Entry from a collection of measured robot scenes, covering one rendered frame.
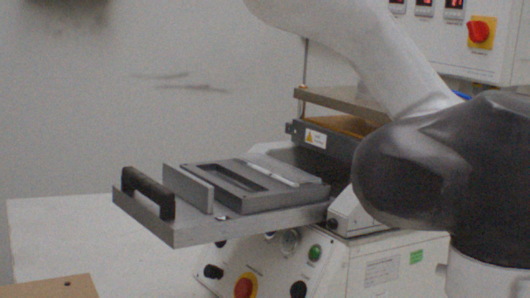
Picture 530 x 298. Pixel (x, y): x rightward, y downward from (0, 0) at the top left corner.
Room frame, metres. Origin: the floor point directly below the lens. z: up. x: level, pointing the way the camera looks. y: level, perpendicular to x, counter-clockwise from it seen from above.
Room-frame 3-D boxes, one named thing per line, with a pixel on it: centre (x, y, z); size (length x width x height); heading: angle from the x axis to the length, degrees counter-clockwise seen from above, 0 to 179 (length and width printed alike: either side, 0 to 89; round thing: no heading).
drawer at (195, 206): (1.02, 0.09, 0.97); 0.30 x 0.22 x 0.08; 127
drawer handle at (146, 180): (0.94, 0.20, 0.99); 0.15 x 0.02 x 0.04; 37
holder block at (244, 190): (1.05, 0.05, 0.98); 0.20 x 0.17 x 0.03; 37
